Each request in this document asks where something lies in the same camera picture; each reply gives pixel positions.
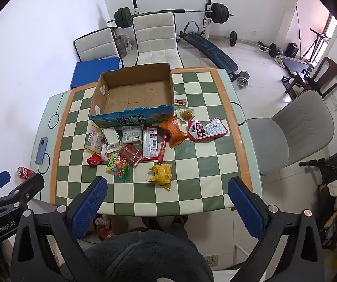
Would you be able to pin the green checkered table mat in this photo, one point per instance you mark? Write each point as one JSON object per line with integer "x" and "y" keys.
{"x": 192, "y": 164}

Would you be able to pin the white sneaker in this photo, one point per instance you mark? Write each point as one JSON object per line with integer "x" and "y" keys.
{"x": 280, "y": 62}

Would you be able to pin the black exercise machine frame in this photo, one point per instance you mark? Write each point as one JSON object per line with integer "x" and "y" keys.
{"x": 318, "y": 39}

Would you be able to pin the orange snack packet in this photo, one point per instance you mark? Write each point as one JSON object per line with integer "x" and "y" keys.
{"x": 174, "y": 132}

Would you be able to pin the clear bread packet red label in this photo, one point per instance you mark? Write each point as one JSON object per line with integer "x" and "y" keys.
{"x": 94, "y": 139}

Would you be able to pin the yellow snack packet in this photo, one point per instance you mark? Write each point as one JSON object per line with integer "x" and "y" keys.
{"x": 161, "y": 176}

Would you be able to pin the white barbell rack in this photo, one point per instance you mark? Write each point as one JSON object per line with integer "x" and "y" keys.
{"x": 208, "y": 8}

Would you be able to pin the person's dark shoe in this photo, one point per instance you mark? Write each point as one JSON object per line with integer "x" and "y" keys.
{"x": 180, "y": 219}

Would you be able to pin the clear plastic snack packet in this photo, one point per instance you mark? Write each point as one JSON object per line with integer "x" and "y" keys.
{"x": 107, "y": 151}

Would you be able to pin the red soda can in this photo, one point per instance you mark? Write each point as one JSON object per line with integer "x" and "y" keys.
{"x": 24, "y": 172}

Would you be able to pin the dark red sausage packet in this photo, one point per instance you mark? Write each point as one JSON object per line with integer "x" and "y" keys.
{"x": 131, "y": 154}

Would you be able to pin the braised egg packet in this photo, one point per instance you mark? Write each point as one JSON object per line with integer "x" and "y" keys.
{"x": 187, "y": 114}

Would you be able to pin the small red brown snack packet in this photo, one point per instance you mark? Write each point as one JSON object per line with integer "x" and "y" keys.
{"x": 181, "y": 102}

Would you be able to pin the white green-print snack packet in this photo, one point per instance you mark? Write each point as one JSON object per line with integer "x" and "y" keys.
{"x": 131, "y": 135}

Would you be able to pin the red printed carton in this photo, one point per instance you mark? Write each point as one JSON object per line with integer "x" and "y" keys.
{"x": 105, "y": 230}

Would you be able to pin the long floor barbell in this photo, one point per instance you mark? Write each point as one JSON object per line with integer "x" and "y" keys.
{"x": 233, "y": 38}

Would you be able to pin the black blue sit-up bench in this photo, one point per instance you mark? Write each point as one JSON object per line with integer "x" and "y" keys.
{"x": 212, "y": 51}

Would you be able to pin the long red white packet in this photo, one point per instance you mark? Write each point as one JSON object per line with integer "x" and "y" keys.
{"x": 151, "y": 142}

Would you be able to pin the small black heater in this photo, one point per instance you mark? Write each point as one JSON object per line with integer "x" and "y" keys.
{"x": 291, "y": 50}

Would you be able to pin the grey shell chair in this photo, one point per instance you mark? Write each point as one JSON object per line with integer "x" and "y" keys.
{"x": 297, "y": 129}

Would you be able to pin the red sausage stick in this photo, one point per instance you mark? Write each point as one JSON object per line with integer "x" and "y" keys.
{"x": 162, "y": 148}

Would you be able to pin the white padded chair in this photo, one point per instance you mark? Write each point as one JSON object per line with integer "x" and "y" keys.
{"x": 98, "y": 45}
{"x": 155, "y": 39}

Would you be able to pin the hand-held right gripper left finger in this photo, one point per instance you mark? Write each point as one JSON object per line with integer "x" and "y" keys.
{"x": 89, "y": 208}

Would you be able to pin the blue smartphone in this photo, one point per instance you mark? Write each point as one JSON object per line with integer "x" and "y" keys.
{"x": 41, "y": 149}

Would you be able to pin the red white triangle-logo snack packet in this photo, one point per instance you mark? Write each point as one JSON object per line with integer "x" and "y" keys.
{"x": 196, "y": 130}

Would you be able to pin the black scooter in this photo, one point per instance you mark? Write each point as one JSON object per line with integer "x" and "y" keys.
{"x": 324, "y": 162}

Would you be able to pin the blue printed cardboard box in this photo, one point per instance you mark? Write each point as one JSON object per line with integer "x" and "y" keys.
{"x": 130, "y": 119}

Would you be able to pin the person's dark fleece clothing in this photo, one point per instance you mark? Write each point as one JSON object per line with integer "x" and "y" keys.
{"x": 145, "y": 255}

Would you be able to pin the black barbell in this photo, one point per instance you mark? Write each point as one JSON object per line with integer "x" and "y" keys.
{"x": 123, "y": 16}

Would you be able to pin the brown wooden chair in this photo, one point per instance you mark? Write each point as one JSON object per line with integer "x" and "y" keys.
{"x": 329, "y": 70}

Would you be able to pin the black flat exercise bench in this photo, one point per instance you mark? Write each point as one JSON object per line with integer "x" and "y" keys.
{"x": 297, "y": 64}

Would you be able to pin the small chrome dumbbell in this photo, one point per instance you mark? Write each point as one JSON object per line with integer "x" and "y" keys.
{"x": 243, "y": 78}

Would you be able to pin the colourful candy packet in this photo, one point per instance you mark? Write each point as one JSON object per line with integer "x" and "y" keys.
{"x": 118, "y": 167}

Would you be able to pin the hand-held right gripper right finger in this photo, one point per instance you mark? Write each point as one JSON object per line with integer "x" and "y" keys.
{"x": 244, "y": 208}

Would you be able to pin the small shiny red packet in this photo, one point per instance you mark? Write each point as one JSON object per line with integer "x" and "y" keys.
{"x": 95, "y": 161}

